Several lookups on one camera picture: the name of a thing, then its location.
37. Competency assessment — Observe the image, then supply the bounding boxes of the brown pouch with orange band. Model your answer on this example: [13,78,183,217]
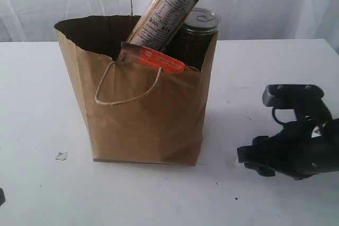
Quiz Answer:
[118,42,199,74]

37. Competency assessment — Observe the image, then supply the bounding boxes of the brown paper bag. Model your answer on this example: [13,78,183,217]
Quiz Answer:
[54,14,218,165]

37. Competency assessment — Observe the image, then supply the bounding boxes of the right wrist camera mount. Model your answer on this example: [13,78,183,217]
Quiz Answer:
[262,84,333,128]

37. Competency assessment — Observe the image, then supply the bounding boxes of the pull-tab can dark grains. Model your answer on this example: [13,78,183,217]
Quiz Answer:
[165,7,220,70]

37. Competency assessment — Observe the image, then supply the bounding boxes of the long noodle package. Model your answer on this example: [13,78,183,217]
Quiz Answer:
[127,0,199,51]

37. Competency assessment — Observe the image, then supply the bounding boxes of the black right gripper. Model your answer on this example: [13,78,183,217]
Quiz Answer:
[237,119,338,180]

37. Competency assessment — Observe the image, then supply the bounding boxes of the small torn plastic scrap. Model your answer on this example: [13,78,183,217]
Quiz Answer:
[56,151,68,161]

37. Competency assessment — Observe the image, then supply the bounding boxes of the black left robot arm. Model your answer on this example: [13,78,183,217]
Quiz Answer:
[0,188,6,206]

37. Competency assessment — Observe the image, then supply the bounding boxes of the white lump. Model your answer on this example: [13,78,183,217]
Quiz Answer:
[225,157,239,168]

